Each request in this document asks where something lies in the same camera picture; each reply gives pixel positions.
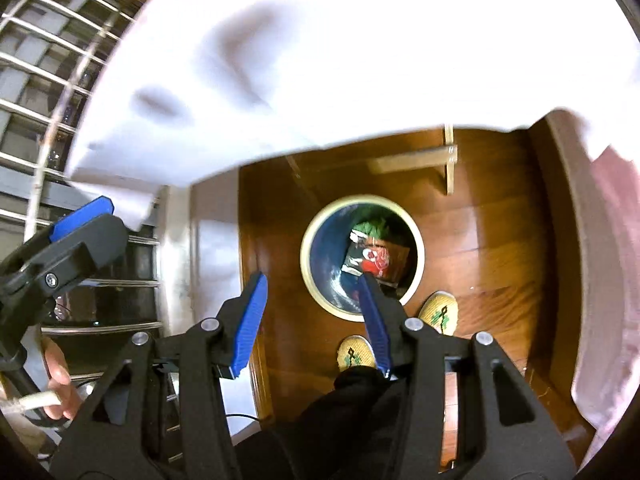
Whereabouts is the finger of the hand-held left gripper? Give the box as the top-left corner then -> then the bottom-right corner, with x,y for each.
0,212 -> 129,311
47,196 -> 116,243

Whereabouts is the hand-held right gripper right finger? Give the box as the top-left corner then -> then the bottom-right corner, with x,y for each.
356,271 -> 576,480

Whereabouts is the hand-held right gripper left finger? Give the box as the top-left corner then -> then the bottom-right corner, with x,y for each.
50,271 -> 269,480

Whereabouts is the black snack packet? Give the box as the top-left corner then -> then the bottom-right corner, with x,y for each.
341,230 -> 413,288

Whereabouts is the dark blue bin cream rim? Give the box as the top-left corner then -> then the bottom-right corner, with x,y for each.
300,195 -> 426,322

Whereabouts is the green wrapper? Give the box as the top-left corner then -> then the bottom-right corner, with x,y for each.
350,207 -> 396,241

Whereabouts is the person's left hand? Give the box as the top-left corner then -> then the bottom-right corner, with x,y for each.
42,337 -> 83,422

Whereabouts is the yellow knitted slipper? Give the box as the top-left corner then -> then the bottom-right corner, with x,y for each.
337,335 -> 377,373
417,291 -> 459,336

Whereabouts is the white furniture panel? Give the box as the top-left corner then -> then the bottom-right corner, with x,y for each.
160,170 -> 242,426

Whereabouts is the metal window grille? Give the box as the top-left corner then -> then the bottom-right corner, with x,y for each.
0,0 -> 166,231

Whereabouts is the pink blanket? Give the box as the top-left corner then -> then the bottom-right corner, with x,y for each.
570,110 -> 640,456

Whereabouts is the printed cartoon tablecloth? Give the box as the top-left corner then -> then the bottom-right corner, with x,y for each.
65,0 -> 640,226

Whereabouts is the white corrugated hose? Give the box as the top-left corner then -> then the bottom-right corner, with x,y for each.
0,391 -> 62,415

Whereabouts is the wooden bed frame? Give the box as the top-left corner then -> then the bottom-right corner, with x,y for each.
525,110 -> 603,468

